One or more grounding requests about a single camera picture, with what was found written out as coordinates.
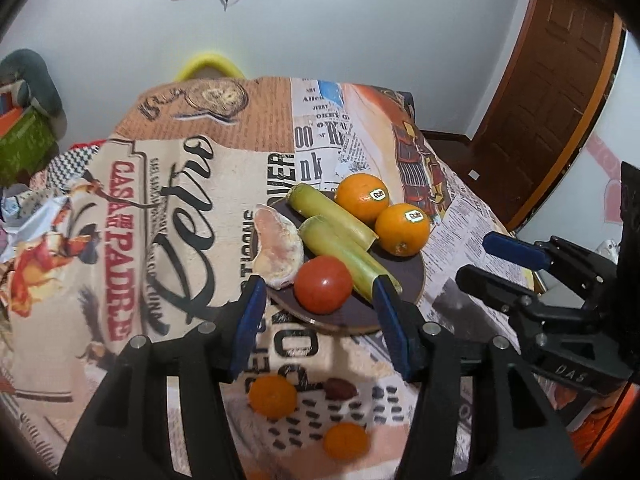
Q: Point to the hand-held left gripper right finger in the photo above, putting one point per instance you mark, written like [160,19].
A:
[395,325]

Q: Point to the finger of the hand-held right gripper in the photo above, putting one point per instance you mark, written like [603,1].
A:
[515,251]
[492,287]

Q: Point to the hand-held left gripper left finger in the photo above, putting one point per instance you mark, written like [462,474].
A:
[250,320]

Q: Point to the dark purple plate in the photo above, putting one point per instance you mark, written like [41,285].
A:
[405,275]

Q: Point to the peeled pomelo segment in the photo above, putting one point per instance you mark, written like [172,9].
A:
[277,245]

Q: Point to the red tomato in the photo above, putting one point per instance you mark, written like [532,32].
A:
[322,285]

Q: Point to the orange with sticker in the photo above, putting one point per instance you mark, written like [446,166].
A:
[400,232]
[357,197]

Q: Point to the yellow-green sugarcane piece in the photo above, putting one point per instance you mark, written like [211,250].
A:
[335,245]
[325,210]

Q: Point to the small mandarin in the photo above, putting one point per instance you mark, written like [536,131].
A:
[346,442]
[272,396]

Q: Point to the dark red date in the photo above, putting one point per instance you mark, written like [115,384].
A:
[340,389]

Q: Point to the white floor socket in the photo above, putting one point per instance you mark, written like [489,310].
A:
[474,175]

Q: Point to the white heart-print wardrobe door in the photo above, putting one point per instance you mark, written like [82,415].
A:
[590,170]

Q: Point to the printed newspaper-pattern blanket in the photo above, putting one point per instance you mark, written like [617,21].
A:
[200,210]

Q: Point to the brown wooden door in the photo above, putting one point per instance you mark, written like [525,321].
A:
[555,90]

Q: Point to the black-white checkered cloth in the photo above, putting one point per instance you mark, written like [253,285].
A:
[65,167]

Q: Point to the white crumpled cloth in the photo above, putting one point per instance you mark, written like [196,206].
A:
[20,210]

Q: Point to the green patterned bag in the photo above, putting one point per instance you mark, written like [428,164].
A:
[25,155]

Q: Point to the orange cardboard box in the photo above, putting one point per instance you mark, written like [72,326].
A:
[10,121]

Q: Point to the grey plush toy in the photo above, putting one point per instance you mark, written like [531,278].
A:
[35,80]

